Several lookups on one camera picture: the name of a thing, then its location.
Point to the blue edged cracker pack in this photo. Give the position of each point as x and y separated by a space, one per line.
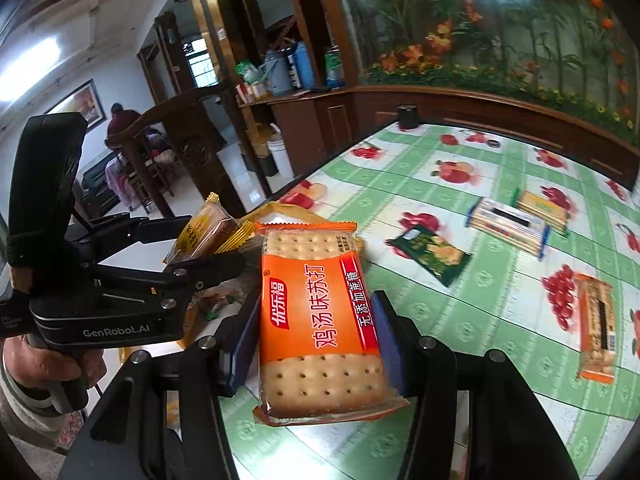
513 226

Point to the seated person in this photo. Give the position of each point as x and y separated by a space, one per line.
115 172

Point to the orange cracker pack barcode side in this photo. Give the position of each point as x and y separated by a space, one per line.
597 329

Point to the framed wall painting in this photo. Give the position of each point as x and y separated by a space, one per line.
85 101

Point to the fruit pattern green tablecloth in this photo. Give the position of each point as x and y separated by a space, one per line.
433 177

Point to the small yellow cracker pack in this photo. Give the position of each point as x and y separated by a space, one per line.
212 230

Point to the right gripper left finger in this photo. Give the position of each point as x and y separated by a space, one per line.
215 367

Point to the small black jar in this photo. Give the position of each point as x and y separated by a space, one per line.
408 117

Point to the person's left hand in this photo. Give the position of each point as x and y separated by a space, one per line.
33 369

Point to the wooden sideboard cabinet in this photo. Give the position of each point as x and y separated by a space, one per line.
318 126

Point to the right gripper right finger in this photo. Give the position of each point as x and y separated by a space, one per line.
423 369

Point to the orange soda cracker pack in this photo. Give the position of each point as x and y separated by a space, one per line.
320 359

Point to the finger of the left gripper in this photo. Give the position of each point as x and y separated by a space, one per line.
101 238

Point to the white bucket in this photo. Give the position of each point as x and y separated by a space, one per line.
280 156

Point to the dark green snack packet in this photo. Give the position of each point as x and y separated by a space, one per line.
432 253

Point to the yellow cardboard tray box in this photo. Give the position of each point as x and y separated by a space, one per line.
247 287

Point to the flower aquarium display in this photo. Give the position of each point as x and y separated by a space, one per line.
574 56

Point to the green edged yellow cracker pack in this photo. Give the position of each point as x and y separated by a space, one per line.
556 216

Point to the grey kettle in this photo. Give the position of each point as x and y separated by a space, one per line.
275 73

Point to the blue thermos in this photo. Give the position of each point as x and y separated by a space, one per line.
303 66

